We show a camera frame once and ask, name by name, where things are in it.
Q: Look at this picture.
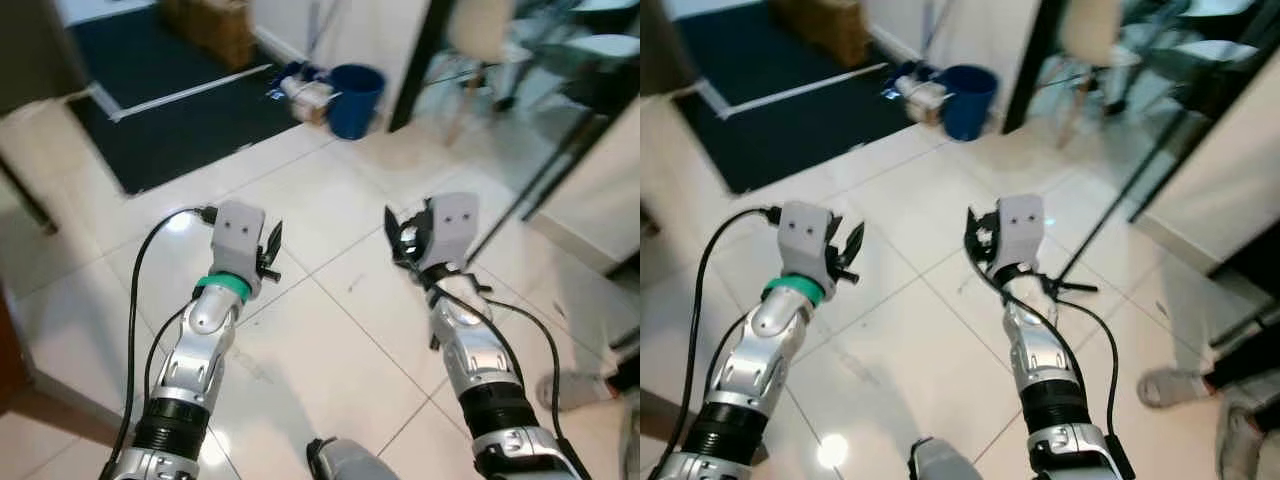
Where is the brown closed box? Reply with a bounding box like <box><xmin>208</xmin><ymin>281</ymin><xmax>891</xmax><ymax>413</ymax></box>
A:
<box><xmin>158</xmin><ymin>0</ymin><xmax>257</xmax><ymax>72</ymax></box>
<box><xmin>768</xmin><ymin>0</ymin><xmax>872</xmax><ymax>70</ymax></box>

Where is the white cleaning item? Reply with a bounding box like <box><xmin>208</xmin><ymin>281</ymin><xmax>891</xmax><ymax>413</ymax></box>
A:
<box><xmin>278</xmin><ymin>63</ymin><xmax>337</xmax><ymax>125</ymax></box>
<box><xmin>891</xmin><ymin>63</ymin><xmax>950</xmax><ymax>125</ymax></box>

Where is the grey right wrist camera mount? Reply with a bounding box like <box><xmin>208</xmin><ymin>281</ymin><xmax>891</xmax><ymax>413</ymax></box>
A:
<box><xmin>993</xmin><ymin>194</ymin><xmax>1047</xmax><ymax>269</ymax></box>
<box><xmin>414</xmin><ymin>192</ymin><xmax>480</xmax><ymax>272</ymax></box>

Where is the black floor mat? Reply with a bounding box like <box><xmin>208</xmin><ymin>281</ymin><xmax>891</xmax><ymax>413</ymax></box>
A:
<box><xmin>64</xmin><ymin>8</ymin><xmax>303</xmax><ymax>197</ymax></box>
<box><xmin>671</xmin><ymin>4</ymin><xmax>917</xmax><ymax>197</ymax></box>

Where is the grey right robot leg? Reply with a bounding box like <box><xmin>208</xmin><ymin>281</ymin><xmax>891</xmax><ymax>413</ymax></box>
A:
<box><xmin>907</xmin><ymin>436</ymin><xmax>987</xmax><ymax>480</ymax></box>
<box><xmin>306</xmin><ymin>436</ymin><xmax>402</xmax><ymax>480</ymax></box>

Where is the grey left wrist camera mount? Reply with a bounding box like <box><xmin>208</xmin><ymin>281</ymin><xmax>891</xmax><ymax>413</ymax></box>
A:
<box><xmin>212</xmin><ymin>199</ymin><xmax>268</xmax><ymax>299</ymax></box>
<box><xmin>778</xmin><ymin>201</ymin><xmax>837</xmax><ymax>299</ymax></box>

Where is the white tape strip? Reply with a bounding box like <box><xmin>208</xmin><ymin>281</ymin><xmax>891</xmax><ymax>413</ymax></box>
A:
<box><xmin>698</xmin><ymin>62</ymin><xmax>890</xmax><ymax>122</ymax></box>
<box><xmin>88</xmin><ymin>64</ymin><xmax>274</xmax><ymax>124</ymax></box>

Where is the light wooden chair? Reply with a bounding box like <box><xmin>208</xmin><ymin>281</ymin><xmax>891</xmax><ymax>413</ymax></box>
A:
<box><xmin>1054</xmin><ymin>0</ymin><xmax>1143</xmax><ymax>152</ymax></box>
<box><xmin>444</xmin><ymin>0</ymin><xmax>523</xmax><ymax>147</ymax></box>

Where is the person's foot in grey slipper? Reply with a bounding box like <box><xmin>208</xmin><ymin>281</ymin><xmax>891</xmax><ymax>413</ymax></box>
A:
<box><xmin>1214</xmin><ymin>404</ymin><xmax>1267</xmax><ymax>480</ymax></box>
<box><xmin>1136</xmin><ymin>367</ymin><xmax>1217</xmax><ymax>410</ymax></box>
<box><xmin>536</xmin><ymin>371</ymin><xmax>622</xmax><ymax>414</ymax></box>

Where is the blue plastic bucket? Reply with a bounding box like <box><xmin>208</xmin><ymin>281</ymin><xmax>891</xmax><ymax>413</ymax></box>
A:
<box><xmin>939</xmin><ymin>64</ymin><xmax>1000</xmax><ymax>143</ymax></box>
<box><xmin>326</xmin><ymin>63</ymin><xmax>387</xmax><ymax>142</ymax></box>

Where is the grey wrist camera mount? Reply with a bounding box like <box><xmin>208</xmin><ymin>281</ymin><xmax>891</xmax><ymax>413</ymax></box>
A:
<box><xmin>778</xmin><ymin>201</ymin><xmax>837</xmax><ymax>299</ymax></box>
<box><xmin>212</xmin><ymin>199</ymin><xmax>268</xmax><ymax>299</ymax></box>
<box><xmin>993</xmin><ymin>194</ymin><xmax>1047</xmax><ymax>269</ymax></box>
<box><xmin>414</xmin><ymin>192</ymin><xmax>480</xmax><ymax>272</ymax></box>

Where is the black door frame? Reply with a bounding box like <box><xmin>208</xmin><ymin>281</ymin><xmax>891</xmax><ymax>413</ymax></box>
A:
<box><xmin>387</xmin><ymin>0</ymin><xmax>462</xmax><ymax>134</ymax></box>
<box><xmin>1002</xmin><ymin>0</ymin><xmax>1067</xmax><ymax>137</ymax></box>

